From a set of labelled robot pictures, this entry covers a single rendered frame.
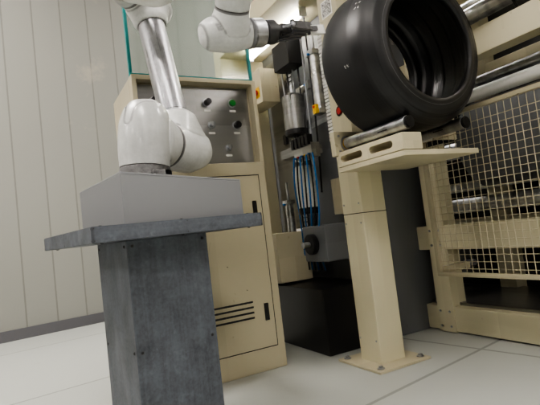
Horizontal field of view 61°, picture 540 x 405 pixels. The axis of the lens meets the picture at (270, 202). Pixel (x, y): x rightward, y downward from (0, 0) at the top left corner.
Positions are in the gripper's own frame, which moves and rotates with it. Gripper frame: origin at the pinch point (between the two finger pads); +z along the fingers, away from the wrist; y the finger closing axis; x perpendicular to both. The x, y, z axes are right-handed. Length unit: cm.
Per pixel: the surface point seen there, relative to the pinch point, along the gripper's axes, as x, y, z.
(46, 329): 104, 282, -95
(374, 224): 72, 26, 26
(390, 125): 36.6, -4.0, 18.1
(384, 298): 102, 26, 22
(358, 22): 1.8, -8.1, 11.8
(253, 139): 22, 63, 2
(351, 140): 36.6, 17.3, 18.2
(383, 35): 8.4, -12.6, 16.7
